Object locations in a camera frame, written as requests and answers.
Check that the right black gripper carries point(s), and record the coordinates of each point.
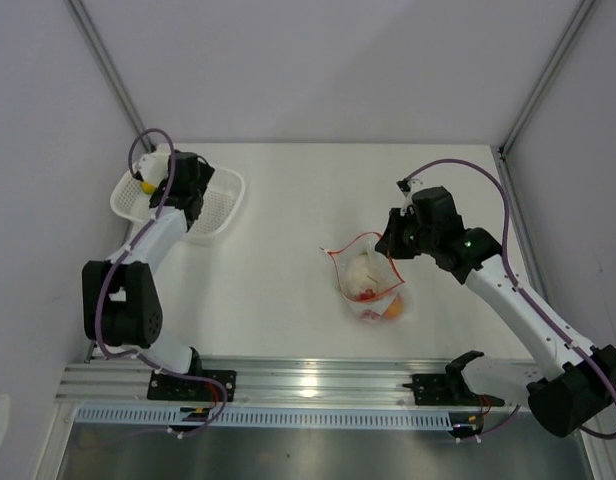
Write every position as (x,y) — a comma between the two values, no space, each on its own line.
(389,243)

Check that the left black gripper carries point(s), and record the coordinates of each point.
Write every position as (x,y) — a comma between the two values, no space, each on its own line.
(205,175)

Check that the yellow green toy mango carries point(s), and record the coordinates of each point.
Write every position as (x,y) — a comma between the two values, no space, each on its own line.
(147,188)

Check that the clear red zip bag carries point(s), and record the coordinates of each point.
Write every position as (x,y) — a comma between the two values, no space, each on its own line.
(394,282)

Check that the red toy tomato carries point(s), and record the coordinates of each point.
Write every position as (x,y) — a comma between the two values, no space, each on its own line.
(395,309)

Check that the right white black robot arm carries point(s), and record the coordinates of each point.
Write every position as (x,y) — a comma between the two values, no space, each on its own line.
(573,381)

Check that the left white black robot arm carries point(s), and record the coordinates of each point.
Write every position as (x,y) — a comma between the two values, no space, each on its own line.
(122,310)

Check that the white perforated plastic basket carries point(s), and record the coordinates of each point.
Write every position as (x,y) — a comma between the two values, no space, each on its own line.
(218,200)

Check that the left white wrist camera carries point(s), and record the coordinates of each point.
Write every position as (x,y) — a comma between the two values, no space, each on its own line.
(151,168)

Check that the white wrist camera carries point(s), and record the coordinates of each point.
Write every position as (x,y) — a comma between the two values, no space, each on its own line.
(408,187)
(151,168)

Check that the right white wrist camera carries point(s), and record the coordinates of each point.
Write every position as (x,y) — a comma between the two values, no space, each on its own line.
(408,187)

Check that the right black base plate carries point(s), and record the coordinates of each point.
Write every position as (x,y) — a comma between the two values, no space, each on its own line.
(433,389)

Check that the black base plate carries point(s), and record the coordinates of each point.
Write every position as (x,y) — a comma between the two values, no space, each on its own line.
(433,389)
(168,388)

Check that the left aluminium frame post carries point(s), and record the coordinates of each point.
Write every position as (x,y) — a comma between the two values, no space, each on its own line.
(95,44)

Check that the aluminium frame post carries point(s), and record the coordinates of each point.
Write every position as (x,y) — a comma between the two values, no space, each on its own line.
(575,27)
(95,44)

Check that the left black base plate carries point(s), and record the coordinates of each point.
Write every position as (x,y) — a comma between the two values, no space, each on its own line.
(168,388)

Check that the aluminium mounting rail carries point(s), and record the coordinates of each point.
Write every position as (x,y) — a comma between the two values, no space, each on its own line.
(260,382)

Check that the white slotted cable duct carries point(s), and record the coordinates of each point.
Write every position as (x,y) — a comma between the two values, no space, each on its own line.
(410,420)

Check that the right aluminium frame post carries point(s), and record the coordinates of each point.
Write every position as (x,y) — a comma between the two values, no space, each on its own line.
(575,27)

